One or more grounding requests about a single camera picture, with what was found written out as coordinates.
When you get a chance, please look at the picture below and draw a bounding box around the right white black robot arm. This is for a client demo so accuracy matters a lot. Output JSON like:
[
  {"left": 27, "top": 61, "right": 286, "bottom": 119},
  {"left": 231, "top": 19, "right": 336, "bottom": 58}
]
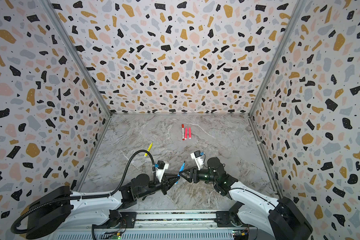
[{"left": 179, "top": 157, "right": 313, "bottom": 240}]

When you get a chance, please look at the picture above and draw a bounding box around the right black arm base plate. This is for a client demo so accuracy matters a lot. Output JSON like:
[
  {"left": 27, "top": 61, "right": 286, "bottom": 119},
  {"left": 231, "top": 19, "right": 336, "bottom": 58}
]
[{"left": 214, "top": 202, "right": 249, "bottom": 228}]

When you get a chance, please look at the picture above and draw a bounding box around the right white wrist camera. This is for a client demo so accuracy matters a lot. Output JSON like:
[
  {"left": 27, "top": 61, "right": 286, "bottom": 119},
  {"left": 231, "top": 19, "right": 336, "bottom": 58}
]
[{"left": 191, "top": 151, "right": 205, "bottom": 171}]

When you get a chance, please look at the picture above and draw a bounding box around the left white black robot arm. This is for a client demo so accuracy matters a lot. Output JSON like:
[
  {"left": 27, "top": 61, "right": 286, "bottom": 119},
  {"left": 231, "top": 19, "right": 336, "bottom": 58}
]
[{"left": 26, "top": 174, "right": 180, "bottom": 240}]

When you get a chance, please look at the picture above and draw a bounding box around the blue green pen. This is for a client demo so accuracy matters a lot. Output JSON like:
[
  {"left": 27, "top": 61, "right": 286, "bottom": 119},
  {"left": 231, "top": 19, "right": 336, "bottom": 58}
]
[{"left": 176, "top": 162, "right": 186, "bottom": 185}]

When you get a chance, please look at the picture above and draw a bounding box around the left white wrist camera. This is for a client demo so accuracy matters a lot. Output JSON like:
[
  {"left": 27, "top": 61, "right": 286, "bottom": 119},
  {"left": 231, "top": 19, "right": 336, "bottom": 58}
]
[{"left": 155, "top": 161, "right": 169, "bottom": 183}]

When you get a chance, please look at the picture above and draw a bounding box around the yellow highlighter pen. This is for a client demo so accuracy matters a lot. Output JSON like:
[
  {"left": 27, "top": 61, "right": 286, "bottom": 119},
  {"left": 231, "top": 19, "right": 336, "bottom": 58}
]
[{"left": 145, "top": 142, "right": 153, "bottom": 157}]

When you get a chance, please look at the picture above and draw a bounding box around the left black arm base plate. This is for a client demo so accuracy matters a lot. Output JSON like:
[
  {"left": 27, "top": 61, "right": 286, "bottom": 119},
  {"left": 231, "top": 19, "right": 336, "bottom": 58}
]
[{"left": 92, "top": 211, "right": 137, "bottom": 230}]

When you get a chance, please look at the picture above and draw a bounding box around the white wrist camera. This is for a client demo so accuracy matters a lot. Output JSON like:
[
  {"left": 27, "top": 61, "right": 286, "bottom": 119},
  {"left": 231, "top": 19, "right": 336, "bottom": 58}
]
[
  {"left": 155, "top": 161, "right": 169, "bottom": 183},
  {"left": 191, "top": 151, "right": 205, "bottom": 171}
]

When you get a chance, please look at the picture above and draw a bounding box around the black corrugated cable hose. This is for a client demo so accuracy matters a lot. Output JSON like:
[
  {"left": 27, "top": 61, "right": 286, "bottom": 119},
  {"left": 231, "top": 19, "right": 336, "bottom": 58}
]
[{"left": 10, "top": 149, "right": 157, "bottom": 235}]

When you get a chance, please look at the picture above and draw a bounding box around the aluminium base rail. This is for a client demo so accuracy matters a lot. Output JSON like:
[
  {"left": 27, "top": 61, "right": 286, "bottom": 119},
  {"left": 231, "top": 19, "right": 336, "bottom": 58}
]
[{"left": 46, "top": 208, "right": 301, "bottom": 240}]

